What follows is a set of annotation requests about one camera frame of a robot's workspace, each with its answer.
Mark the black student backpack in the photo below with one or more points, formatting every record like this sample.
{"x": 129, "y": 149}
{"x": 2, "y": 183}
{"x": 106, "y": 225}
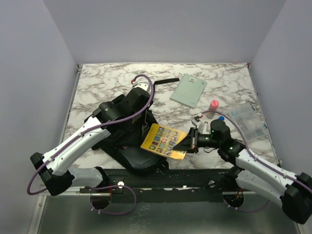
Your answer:
{"x": 132, "y": 133}

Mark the clear plastic pencil case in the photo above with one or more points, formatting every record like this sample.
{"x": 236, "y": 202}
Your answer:
{"x": 246, "y": 117}

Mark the yellow cover book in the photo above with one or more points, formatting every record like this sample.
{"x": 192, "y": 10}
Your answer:
{"x": 161, "y": 140}

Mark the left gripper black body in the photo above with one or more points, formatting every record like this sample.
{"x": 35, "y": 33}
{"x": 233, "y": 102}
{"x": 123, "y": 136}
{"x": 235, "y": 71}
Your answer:
{"x": 131, "y": 115}

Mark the pale green notebook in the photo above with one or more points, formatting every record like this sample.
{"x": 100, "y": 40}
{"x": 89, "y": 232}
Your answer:
{"x": 188, "y": 91}

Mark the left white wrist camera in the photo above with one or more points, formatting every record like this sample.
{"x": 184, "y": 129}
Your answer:
{"x": 143, "y": 85}

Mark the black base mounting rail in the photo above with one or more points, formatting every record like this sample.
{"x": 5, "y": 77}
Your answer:
{"x": 166, "y": 186}

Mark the pink cap glue bottle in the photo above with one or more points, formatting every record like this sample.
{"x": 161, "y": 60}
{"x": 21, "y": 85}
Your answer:
{"x": 214, "y": 105}

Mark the aluminium table edge rail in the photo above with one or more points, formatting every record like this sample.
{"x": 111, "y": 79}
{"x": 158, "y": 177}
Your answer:
{"x": 79, "y": 70}

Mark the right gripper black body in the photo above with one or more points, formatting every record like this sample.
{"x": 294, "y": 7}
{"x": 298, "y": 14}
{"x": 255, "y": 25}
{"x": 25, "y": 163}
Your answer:
{"x": 197, "y": 140}

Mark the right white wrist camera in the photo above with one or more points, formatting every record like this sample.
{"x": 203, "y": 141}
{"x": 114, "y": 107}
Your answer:
{"x": 197, "y": 123}

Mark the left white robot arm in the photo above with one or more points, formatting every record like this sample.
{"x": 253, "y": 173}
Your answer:
{"x": 111, "y": 121}

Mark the white correction pen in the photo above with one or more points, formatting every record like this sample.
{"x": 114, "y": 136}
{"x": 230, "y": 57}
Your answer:
{"x": 205, "y": 129}

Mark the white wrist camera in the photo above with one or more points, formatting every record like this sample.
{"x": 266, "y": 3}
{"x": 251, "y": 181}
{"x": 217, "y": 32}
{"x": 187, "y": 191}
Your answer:
{"x": 197, "y": 123}
{"x": 143, "y": 85}

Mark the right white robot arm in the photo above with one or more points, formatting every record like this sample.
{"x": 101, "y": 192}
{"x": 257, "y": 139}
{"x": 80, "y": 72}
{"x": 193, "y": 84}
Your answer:
{"x": 290, "y": 191}

